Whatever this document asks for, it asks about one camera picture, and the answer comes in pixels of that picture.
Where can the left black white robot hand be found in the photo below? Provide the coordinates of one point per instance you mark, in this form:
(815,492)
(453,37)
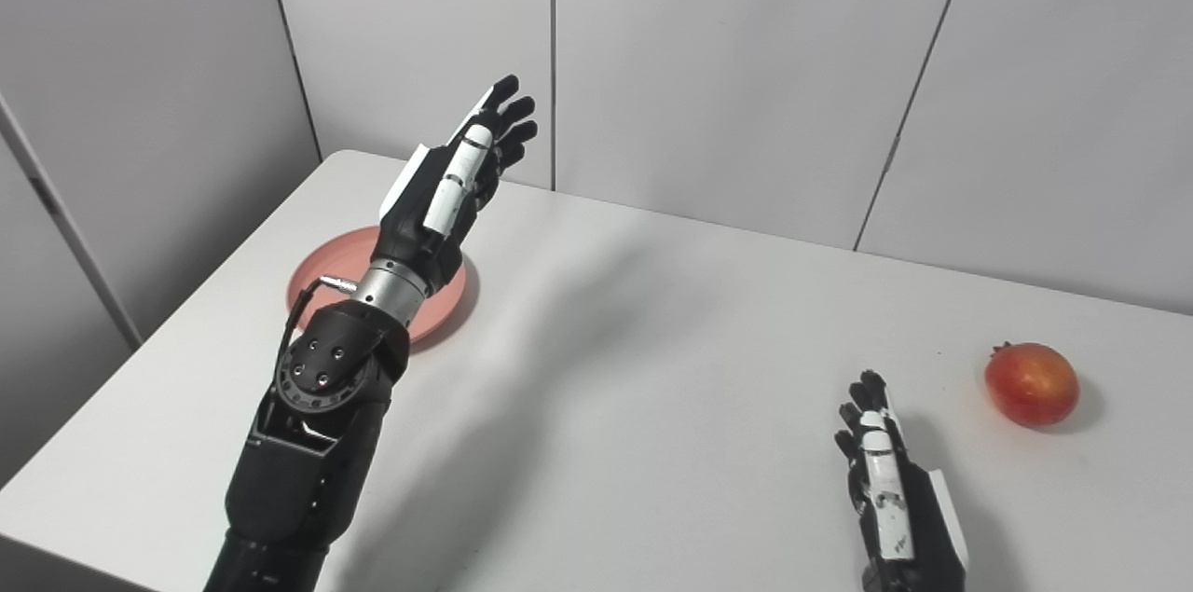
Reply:
(424,219)

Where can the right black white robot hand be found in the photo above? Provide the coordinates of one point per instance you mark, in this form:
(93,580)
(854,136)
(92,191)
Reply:
(918,517)

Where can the pink round plate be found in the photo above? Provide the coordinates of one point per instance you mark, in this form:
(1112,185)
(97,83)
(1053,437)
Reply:
(326,261)

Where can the red pomegranate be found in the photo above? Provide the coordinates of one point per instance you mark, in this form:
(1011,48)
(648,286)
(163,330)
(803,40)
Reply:
(1033,385)

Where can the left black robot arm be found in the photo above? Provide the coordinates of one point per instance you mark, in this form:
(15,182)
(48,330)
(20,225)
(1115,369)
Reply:
(308,424)

